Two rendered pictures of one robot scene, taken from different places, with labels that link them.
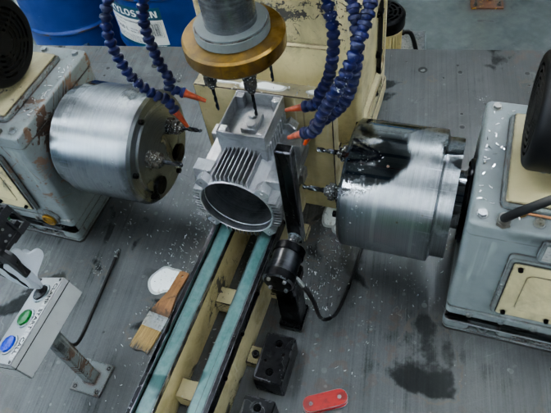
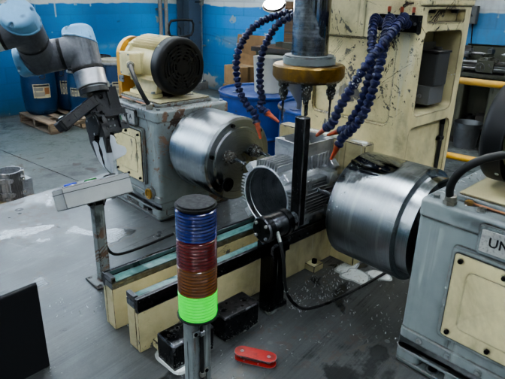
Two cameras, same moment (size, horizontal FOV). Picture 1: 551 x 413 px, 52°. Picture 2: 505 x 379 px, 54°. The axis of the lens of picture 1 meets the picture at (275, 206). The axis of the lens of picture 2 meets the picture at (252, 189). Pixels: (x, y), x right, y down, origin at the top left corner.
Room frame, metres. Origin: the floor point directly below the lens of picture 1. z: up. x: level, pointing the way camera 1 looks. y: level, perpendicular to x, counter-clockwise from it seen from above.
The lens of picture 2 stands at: (-0.39, -0.28, 1.49)
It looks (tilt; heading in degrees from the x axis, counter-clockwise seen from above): 21 degrees down; 20
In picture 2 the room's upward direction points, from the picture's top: 1 degrees clockwise
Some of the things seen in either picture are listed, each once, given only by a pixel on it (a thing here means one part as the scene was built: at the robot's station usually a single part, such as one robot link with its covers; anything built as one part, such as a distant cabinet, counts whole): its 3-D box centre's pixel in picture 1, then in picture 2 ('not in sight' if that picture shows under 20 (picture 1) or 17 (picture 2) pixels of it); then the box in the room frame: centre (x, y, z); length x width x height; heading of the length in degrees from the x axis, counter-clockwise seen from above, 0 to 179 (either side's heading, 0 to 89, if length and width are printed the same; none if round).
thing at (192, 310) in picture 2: not in sight; (198, 301); (0.18, 0.01, 1.05); 0.06 x 0.06 x 0.04
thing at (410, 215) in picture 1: (413, 191); (403, 218); (0.65, -0.26, 1.04); 0.41 x 0.25 x 0.25; 63
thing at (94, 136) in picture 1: (103, 138); (209, 148); (0.96, 0.35, 1.04); 0.37 x 0.25 x 0.25; 63
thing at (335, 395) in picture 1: (325, 401); (255, 356); (0.37, -0.02, 0.81); 0.09 x 0.03 x 0.02; 93
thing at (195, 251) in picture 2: not in sight; (196, 248); (0.18, 0.01, 1.14); 0.06 x 0.06 x 0.04
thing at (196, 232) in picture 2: not in sight; (196, 220); (0.18, 0.01, 1.19); 0.06 x 0.06 x 0.04
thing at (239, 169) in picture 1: (252, 171); (291, 187); (0.80, 0.03, 1.01); 0.20 x 0.19 x 0.19; 153
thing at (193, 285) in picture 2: not in sight; (197, 275); (0.18, 0.01, 1.10); 0.06 x 0.06 x 0.04
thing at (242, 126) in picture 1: (252, 126); (303, 150); (0.83, 0.02, 1.11); 0.12 x 0.11 x 0.07; 153
